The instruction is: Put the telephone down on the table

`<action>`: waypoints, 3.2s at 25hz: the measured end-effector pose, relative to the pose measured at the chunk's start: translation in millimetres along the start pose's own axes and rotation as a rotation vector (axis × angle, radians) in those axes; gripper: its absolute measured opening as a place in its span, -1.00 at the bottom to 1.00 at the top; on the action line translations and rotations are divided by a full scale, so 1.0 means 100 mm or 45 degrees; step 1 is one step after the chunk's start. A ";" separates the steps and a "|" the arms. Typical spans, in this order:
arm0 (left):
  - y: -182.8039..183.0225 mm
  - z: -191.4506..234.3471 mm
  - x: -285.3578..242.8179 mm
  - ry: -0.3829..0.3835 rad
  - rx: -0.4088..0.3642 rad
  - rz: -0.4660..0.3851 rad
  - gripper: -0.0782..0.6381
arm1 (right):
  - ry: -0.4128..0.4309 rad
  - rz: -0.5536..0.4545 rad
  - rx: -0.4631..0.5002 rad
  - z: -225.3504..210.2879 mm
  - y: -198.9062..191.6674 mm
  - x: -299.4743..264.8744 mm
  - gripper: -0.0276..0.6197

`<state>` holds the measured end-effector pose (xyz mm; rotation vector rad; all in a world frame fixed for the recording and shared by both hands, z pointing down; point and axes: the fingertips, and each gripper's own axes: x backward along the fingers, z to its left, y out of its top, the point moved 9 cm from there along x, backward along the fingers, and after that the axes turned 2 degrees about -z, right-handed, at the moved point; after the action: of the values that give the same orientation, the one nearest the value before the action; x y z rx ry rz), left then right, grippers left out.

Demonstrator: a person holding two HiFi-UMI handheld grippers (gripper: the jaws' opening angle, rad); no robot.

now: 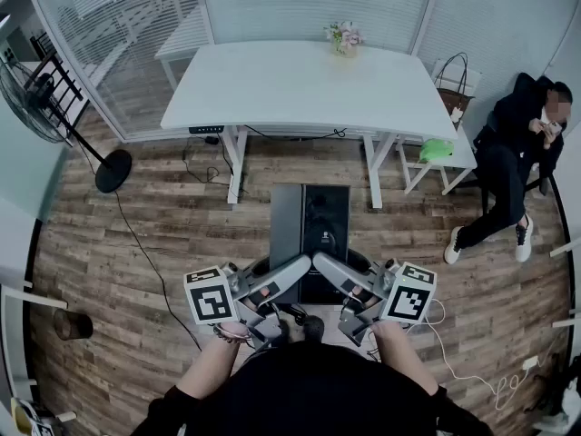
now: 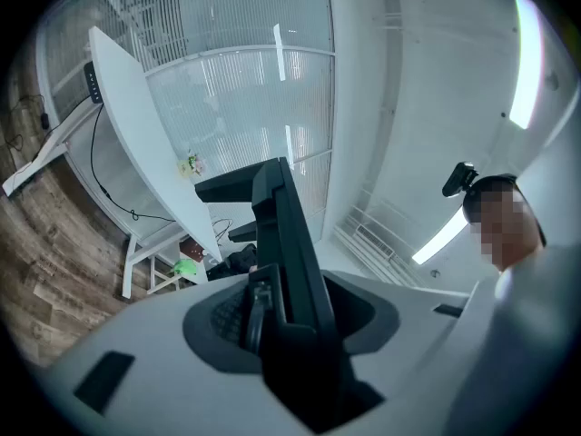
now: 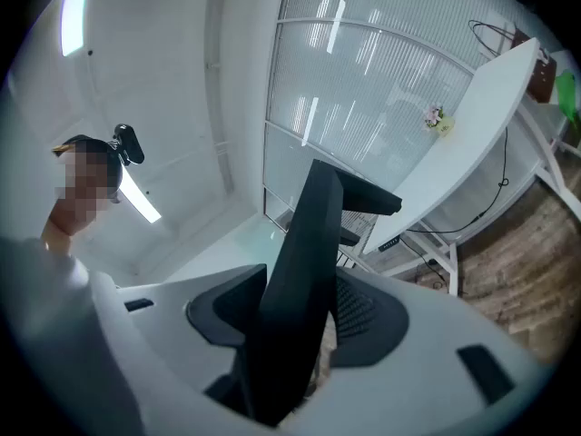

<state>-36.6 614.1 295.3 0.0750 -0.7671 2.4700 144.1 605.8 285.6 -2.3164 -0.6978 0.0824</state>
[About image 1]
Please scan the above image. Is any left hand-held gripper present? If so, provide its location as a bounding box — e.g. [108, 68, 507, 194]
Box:
[183, 252, 314, 352]

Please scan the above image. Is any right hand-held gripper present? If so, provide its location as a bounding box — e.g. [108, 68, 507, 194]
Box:
[311, 250, 438, 348]

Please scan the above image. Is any black rectangular box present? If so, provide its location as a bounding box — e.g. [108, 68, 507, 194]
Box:
[269, 183, 351, 305]

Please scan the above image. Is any person's left forearm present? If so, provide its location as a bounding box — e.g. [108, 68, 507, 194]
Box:
[176, 329, 249, 401]

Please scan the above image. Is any person's right forearm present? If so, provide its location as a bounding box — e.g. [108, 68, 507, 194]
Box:
[371, 320, 439, 399]

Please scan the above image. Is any person's left hand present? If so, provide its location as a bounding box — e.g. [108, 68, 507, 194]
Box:
[239, 287, 272, 312]

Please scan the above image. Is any person's right hand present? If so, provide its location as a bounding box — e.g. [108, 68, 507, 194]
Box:
[347, 288, 380, 311]

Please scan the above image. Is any person's black top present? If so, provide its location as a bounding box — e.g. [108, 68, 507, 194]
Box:
[131, 341, 494, 436]

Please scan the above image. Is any green rounded object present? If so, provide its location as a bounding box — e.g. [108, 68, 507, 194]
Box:
[418, 137, 455, 163]

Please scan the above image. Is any white side table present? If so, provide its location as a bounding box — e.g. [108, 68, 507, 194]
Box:
[397, 58, 483, 197]

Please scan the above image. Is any large white desk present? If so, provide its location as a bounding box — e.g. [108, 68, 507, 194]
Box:
[160, 39, 459, 211]

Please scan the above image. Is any black office chair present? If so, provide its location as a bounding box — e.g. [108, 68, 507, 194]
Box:
[471, 109, 553, 213]

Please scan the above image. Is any black standing fan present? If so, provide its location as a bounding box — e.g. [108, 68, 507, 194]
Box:
[0, 14, 133, 194]

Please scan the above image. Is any brown handbag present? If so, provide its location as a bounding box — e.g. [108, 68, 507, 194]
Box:
[433, 52, 476, 124]

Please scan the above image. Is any pink flower bouquet vase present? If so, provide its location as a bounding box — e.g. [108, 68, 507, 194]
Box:
[322, 19, 366, 59]

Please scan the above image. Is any white bench table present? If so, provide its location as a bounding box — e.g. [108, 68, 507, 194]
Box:
[153, 11, 214, 91]

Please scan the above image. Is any pale side desk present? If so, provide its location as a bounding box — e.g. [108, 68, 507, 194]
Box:
[0, 104, 69, 224]

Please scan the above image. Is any black metal rack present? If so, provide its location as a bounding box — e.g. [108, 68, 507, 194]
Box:
[22, 32, 90, 129]

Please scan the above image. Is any beaded bracelet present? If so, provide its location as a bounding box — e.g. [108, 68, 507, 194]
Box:
[212, 322, 253, 344]

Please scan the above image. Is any white cable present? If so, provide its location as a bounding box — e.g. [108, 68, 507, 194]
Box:
[406, 297, 541, 411]

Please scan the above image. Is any black fan cable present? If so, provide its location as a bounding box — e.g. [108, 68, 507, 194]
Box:
[113, 188, 203, 352]

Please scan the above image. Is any black cable under desk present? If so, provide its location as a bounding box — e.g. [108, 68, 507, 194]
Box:
[244, 124, 349, 141]

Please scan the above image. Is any black power adapter cable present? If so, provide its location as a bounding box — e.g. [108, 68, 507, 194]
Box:
[181, 134, 250, 199]

